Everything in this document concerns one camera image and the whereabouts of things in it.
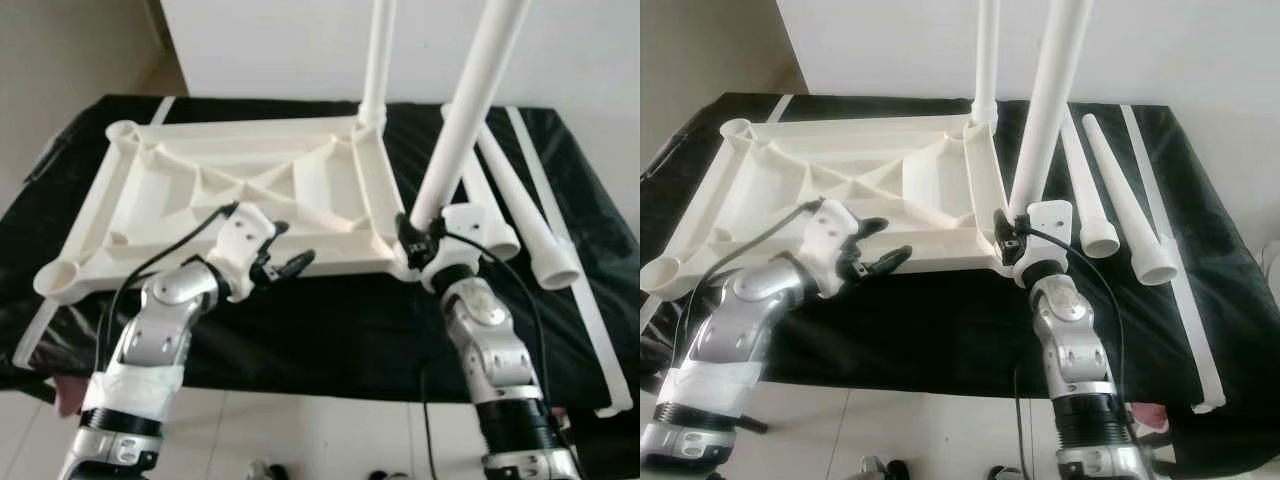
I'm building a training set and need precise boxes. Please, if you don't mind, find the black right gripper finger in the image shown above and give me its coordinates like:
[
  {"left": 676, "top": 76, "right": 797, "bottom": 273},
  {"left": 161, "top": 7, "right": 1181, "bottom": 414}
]
[
  {"left": 991, "top": 207, "right": 1016, "bottom": 267},
  {"left": 396, "top": 212, "right": 427, "bottom": 267}
]

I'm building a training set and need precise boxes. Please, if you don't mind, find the white tapered table leg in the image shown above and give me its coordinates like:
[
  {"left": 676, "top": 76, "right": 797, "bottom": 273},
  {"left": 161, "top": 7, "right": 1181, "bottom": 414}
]
[
  {"left": 475, "top": 120, "right": 584, "bottom": 292},
  {"left": 972, "top": 0, "right": 1002, "bottom": 127},
  {"left": 440, "top": 103, "right": 522, "bottom": 262},
  {"left": 1060, "top": 110, "right": 1122, "bottom": 260},
  {"left": 408, "top": 0, "right": 532, "bottom": 230},
  {"left": 1008, "top": 0, "right": 1095, "bottom": 220},
  {"left": 360, "top": 0, "right": 398, "bottom": 130},
  {"left": 1082, "top": 113, "right": 1182, "bottom": 287}
]

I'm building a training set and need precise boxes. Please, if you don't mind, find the black table cloth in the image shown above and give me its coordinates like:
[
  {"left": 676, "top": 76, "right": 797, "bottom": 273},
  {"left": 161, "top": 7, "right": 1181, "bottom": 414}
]
[
  {"left": 0, "top": 93, "right": 641, "bottom": 411},
  {"left": 640, "top": 92, "right": 1280, "bottom": 471}
]

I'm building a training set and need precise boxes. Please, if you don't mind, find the pink object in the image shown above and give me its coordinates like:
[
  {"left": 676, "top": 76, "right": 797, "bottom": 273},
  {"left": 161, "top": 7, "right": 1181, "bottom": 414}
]
[
  {"left": 1133, "top": 402, "right": 1173, "bottom": 433},
  {"left": 53, "top": 373, "right": 88, "bottom": 418}
]

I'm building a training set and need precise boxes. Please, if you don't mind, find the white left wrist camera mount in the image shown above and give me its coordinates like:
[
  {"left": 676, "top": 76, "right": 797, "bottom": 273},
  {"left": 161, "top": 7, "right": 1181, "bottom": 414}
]
[
  {"left": 208, "top": 203, "right": 280, "bottom": 302},
  {"left": 800, "top": 199, "right": 862, "bottom": 297}
]

